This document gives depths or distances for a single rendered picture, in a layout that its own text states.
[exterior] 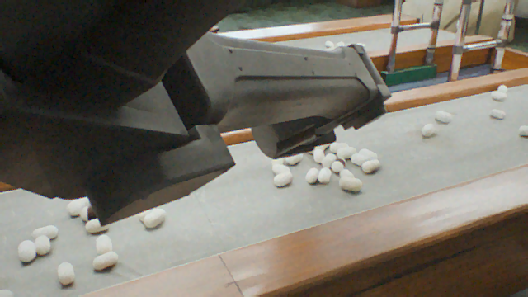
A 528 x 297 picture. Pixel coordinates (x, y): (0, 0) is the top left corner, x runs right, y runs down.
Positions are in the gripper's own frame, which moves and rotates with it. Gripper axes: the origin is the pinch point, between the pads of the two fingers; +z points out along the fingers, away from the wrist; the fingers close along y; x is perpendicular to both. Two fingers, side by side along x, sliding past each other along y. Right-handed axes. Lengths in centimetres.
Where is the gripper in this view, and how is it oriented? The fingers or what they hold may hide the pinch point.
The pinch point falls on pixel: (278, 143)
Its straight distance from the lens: 76.3
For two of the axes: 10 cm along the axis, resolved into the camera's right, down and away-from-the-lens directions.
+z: -3.3, 2.7, 9.0
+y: -9.0, 2.0, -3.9
